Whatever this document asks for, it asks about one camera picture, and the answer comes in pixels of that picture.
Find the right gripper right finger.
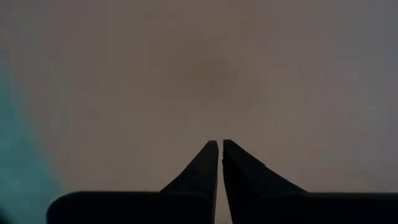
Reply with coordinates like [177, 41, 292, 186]
[221, 139, 398, 224]

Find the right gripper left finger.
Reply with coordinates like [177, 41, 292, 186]
[46, 140, 220, 224]

